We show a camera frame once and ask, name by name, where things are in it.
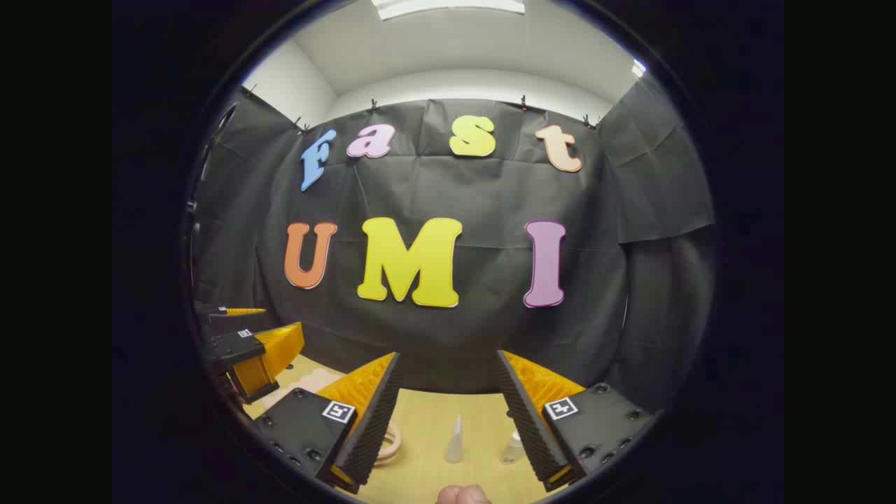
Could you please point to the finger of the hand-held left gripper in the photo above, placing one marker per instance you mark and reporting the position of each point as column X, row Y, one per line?
column 231, row 348
column 234, row 322

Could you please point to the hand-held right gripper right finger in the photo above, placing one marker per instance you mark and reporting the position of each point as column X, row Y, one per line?
column 528, row 420

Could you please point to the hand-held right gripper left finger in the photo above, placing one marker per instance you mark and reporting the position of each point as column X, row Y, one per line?
column 374, row 427

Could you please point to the black backdrop cloth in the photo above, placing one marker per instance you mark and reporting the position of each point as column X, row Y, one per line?
column 476, row 336

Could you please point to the ceiling light panel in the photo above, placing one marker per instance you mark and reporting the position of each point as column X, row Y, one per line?
column 448, row 5

